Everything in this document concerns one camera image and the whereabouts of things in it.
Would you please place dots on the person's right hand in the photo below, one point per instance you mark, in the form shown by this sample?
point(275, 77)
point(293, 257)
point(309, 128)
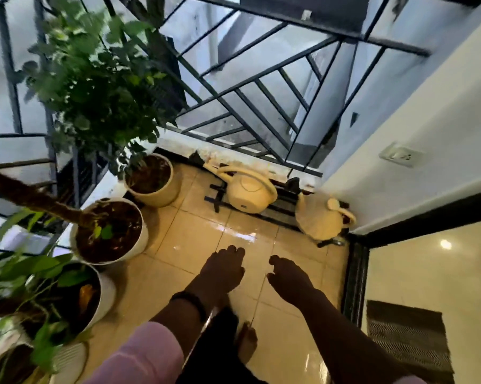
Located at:
point(292, 281)

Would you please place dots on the person's left hand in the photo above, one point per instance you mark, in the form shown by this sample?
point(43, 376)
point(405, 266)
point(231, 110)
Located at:
point(220, 271)

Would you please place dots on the person's left fingers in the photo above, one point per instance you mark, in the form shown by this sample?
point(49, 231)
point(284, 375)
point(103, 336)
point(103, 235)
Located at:
point(231, 251)

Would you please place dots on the person's right thumb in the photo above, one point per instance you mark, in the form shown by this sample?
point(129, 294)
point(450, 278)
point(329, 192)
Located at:
point(271, 278)

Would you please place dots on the person's right forearm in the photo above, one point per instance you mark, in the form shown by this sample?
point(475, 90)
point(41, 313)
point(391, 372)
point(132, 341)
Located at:
point(344, 339)

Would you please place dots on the person's left forearm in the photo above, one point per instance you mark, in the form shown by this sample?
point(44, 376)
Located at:
point(184, 319)

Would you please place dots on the cream watering can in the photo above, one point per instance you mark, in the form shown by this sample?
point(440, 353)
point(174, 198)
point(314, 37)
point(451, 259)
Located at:
point(250, 193)
point(320, 219)

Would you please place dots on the black metal floor rack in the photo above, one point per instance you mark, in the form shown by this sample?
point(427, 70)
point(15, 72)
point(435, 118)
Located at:
point(282, 213)

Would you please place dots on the black wristband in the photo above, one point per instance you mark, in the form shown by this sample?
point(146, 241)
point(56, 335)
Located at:
point(190, 303)

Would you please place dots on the person's bare foot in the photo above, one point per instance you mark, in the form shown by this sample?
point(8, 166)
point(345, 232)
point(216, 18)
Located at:
point(246, 341)

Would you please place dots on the cream round plant pot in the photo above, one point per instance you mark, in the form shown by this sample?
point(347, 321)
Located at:
point(160, 191)

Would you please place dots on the person's black trouser leg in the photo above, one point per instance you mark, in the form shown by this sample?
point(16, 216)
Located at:
point(218, 355)

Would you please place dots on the white round plant pot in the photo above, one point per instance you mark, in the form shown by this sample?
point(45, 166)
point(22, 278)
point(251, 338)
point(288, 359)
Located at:
point(112, 235)

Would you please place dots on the pink sleeve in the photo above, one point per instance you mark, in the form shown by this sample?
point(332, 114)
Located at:
point(140, 355)

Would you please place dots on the large white plant pot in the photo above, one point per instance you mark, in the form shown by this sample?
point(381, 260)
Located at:
point(98, 293)

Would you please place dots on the black patterned doormat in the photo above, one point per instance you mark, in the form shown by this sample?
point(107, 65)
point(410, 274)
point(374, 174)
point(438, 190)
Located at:
point(410, 339)

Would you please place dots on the black metal railing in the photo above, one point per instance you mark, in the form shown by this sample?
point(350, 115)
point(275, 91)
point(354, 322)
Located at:
point(240, 95)

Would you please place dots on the grey drain pipe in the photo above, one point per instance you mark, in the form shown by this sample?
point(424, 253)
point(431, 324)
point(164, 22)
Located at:
point(324, 99)

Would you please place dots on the ribbed white plant pot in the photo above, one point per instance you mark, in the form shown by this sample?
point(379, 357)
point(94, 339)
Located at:
point(66, 361)

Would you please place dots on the brown-trunk plant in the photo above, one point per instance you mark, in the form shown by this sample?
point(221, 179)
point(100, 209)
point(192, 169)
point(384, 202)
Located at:
point(28, 197)

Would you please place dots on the broad-leaved green plant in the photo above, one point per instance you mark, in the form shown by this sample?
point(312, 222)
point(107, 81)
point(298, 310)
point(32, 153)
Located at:
point(22, 283)

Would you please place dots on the bushy small-leaved green plant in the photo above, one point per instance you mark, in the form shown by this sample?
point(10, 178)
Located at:
point(92, 79)

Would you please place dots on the black door frame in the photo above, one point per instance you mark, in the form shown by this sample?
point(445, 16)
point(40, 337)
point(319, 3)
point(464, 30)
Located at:
point(424, 215)

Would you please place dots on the white wall socket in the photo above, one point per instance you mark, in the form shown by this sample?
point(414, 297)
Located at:
point(401, 155)

